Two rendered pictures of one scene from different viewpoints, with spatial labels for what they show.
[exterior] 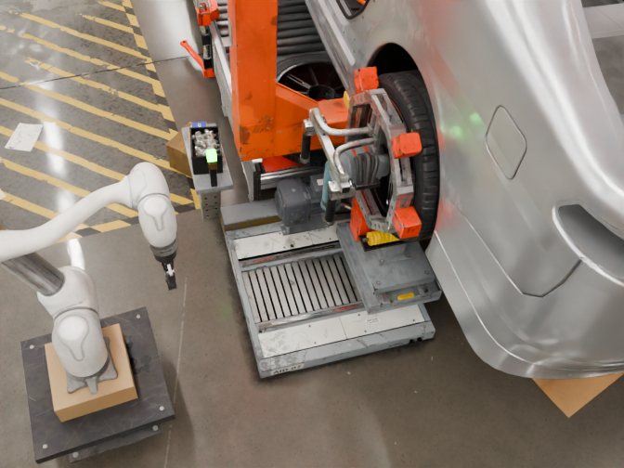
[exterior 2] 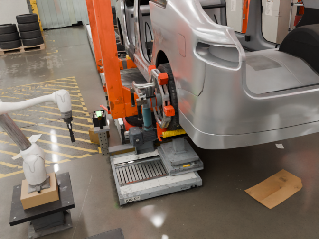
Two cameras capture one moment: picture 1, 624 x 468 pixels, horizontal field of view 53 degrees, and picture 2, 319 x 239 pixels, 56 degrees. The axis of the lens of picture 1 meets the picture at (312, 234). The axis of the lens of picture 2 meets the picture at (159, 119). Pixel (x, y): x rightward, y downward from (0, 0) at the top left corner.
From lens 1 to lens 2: 1.29 m
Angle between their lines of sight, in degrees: 27
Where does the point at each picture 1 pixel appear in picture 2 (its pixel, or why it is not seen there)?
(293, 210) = (135, 136)
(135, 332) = (62, 179)
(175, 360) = (82, 202)
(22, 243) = (11, 105)
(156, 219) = (61, 96)
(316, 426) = (145, 220)
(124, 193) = (52, 96)
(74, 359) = (30, 171)
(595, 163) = (199, 25)
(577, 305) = (212, 86)
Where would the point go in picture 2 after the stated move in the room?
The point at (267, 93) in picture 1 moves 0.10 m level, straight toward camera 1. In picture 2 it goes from (118, 86) to (117, 89)
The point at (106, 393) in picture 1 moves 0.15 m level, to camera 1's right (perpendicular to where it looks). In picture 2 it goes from (43, 192) to (61, 192)
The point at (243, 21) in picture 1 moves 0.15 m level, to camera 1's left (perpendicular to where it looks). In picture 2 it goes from (105, 55) to (90, 55)
